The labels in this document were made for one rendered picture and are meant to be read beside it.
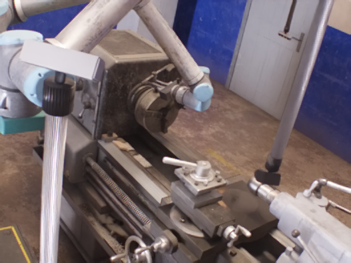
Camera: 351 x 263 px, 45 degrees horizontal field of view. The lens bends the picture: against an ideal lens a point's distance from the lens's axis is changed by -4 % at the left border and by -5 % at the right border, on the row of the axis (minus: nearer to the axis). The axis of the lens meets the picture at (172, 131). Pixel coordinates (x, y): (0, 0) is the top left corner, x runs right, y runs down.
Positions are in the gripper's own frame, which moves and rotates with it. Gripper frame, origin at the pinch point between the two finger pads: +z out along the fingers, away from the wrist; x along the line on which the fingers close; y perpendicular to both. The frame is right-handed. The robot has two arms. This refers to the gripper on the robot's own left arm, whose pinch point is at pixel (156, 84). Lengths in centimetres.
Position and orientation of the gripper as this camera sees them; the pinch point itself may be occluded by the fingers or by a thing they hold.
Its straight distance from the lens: 236.5
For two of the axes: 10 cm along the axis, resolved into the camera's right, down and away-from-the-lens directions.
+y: -1.1, -7.9, -6.1
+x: -6.7, 5.0, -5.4
